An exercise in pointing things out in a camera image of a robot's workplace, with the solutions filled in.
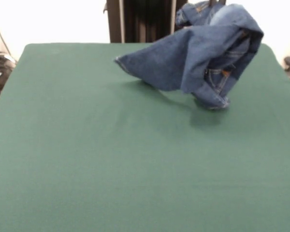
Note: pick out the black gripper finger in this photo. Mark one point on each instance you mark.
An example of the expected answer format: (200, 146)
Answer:
(221, 2)
(211, 2)

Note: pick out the blue denim jeans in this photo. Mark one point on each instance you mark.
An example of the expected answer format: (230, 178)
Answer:
(195, 60)

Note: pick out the dark green table cloth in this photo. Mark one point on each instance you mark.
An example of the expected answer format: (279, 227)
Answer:
(87, 157)

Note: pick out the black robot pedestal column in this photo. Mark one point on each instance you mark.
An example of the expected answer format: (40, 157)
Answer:
(147, 19)

